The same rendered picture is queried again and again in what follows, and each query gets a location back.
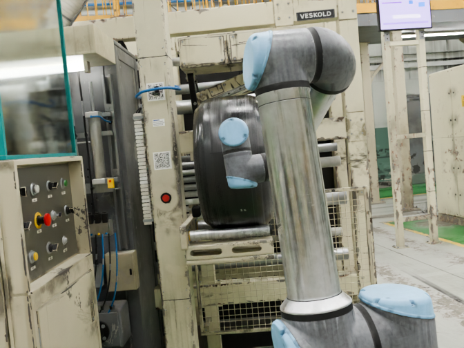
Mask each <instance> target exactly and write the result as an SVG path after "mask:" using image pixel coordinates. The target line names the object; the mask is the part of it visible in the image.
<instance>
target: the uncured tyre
mask: <svg viewBox="0 0 464 348"><path fill-rule="evenodd" d="M229 118H238V119H241V120H242V121H244V122H245V123H246V125H247V126H248V129H249V140H250V145H251V152H252V155H256V154H260V153H265V148H264V140H263V135H262V127H261V122H260V114H259V108H258V103H256V101H255V96H253V95H237V96H229V97H215V98H209V99H206V100H204V101H203V102H202V103H201V104H200V105H199V106H198V107H197V108H196V109H195V112H194V116H193V161H194V170H195V181H196V187H197V195H198V199H199V203H200V208H201V212H202V217H203V219H204V221H205V223H207V224H208V225H209V226H210V227H211V228H212V229H216V228H226V227H235V226H251V225H259V224H268V223H269V222H270V221H271V219H272V218H273V212H274V206H273V198H272V192H271V185H270V181H267V182H260V183H258V185H257V186H256V187H254V188H241V189H232V188H230V187H229V185H228V182H227V178H226V170H225V165H224V157H223V153H217V152H222V145H221V140H220V138H219V135H218V131H219V128H220V126H221V124H222V122H224V121H225V120H226V119H229ZM210 153H214V154H210ZM239 208H247V212H243V213H240V210H239Z"/></svg>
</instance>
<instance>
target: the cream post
mask: <svg viewBox="0 0 464 348"><path fill-rule="evenodd" d="M132 5H133V18H134V25H135V39H136V46H137V58H138V67H139V81H140V88H141V90H146V84H149V83H157V82H164V86H174V87H175V84H174V77H173V63H172V55H171V41H170V33H169V26H168V12H167V4H166V0H132ZM164 92H165V100H159V101H148V98H147V92H146V93H142V94H141V96H142V109H143V117H144V130H145V138H146V152H147V159H148V171H149V180H150V188H151V201H152V208H153V221H154V228H155V243H156V251H157V264H158V271H159V285H160V293H161V300H162V313H163V321H164V335H165V342H166V348H199V340H198V332H197V318H196V310H195V296H194V289H193V274H192V267H191V266H187V265H186V261H187V260H186V251H182V250H181V244H180V230H179V227H180V226H181V225H182V224H183V223H184V222H185V221H186V219H187V216H186V202H185V194H184V180H183V172H182V158H181V150H180V136H179V128H178V120H177V106H176V99H175V90H173V89H165V90H164ZM153 119H164V123H165V126H154V127H153ZM163 151H170V152H171V164H172V168H170V169H162V170H155V169H154V161H153V153H155V152H163ZM164 195H168V196H169V197H170V199H169V201H167V202H165V201H164V200H163V199H162V197H163V196H164Z"/></svg>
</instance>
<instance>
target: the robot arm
mask: <svg viewBox="0 0 464 348"><path fill-rule="evenodd" d="M355 74H356V58H355V55H354V52H353V50H352V48H351V46H350V45H349V44H348V42H347V41H346V40H345V39H344V38H343V37H342V36H340V35H339V34H338V33H337V32H334V31H333V30H330V29H328V28H322V27H317V26H315V27H309V28H296V29H288V30H274V31H272V30H268V31H267V32H258V33H254V34H252V35H251V36H250V37H249V38H248V40H247V42H246V46H245V49H244V57H243V77H244V83H245V87H246V89H247V90H250V91H255V98H256V100H257V102H258V108H259V114H260V122H261V127H262V135H263V140H264V148H265V153H260V154H256V155H252V152H251V145H250V140H249V129H248V126H247V125H246V123H245V122H244V121H242V120H241V119H238V118H229V119H226V120H225V121H224V122H222V124H221V126H220V128H219V131H218V135H219V138H220V140H221V145H222V153H223V157H224V165H225V170H226V178H227V182H228V185H229V187H230V188H231V189H249V188H254V187H256V186H257V185H258V183H260V182H267V181H270V185H271V192H272V198H273V206H274V211H275V219H276V224H277V229H278V237H279V242H280V250H281V256H282V264H283V269H284V277H285V282H286V287H287V297H286V299H285V300H284V302H283V303H282V304H281V305H280V313H281V319H280V320H279V319H277V320H275V321H273V323H272V325H271V335H272V340H273V346H274V348H438V341H437V334H436V321H435V317H436V315H435V313H434V309H433V304H432V299H431V297H430V296H429V294H428V293H426V292H425V291H423V290H422V289H419V288H416V287H412V286H409V285H405V284H373V285H369V286H366V287H364V288H362V289H361V290H360V293H359V295H358V298H359V299H360V302H359V303H355V304H353V302H352V299H351V297H350V296H348V295H347V294H346V293H345V292H344V291H342V290H341V288H340V282H339V277H338V269H337V264H336V256H335V251H334V243H333V238H332V233H331V225H330V220H329V212H328V207H327V199H326V194H325V186H324V181H323V176H322V167H321V163H320V154H319V150H318V141H317V137H316V130H317V129H318V127H319V125H320V123H321V121H322V120H323V118H324V116H325V115H326V113H327V111H328V110H329V107H330V105H331V104H332V102H333V100H334V99H335V97H336V95H339V94H340V93H343V92H345V91H346V89H348V87H349V86H350V84H351V82H352V81H353V79H354V76H355Z"/></svg>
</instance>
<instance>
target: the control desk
mask: <svg viewBox="0 0 464 348"><path fill-rule="evenodd" d="M91 251H92V245H91V238H90V226H89V219H88V206H87V199H86V186H85V179H84V167H83V159H82V156H66V157H42V158H30V159H7V160H0V348H102V340H101V334H100V326H99V314H98V307H97V294H96V287H95V274H94V268H93V255H92V254H91V253H90V252H91Z"/></svg>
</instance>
